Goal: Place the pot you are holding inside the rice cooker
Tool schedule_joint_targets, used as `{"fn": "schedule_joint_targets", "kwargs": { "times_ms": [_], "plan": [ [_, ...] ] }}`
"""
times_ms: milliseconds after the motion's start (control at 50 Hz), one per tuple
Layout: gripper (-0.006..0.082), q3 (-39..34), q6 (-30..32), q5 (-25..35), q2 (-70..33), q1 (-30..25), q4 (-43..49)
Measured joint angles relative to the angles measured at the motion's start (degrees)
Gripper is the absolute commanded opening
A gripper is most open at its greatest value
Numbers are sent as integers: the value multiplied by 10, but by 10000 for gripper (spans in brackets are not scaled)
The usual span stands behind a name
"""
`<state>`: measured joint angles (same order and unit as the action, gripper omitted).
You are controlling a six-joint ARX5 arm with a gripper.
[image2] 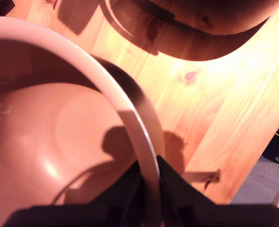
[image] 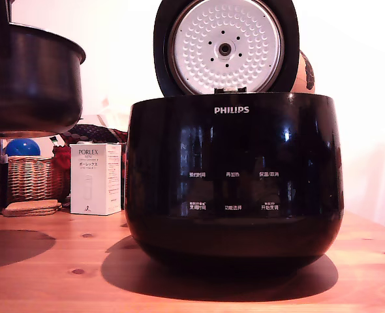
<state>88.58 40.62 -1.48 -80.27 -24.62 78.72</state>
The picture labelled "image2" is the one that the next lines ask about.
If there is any rice cooker pot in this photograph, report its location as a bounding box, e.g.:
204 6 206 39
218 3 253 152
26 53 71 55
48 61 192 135
0 16 166 227

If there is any large black rice cooker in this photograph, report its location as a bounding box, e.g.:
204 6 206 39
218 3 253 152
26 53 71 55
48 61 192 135
130 0 279 36

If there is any black device on floor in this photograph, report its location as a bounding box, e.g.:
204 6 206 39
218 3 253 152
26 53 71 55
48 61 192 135
262 113 279 170

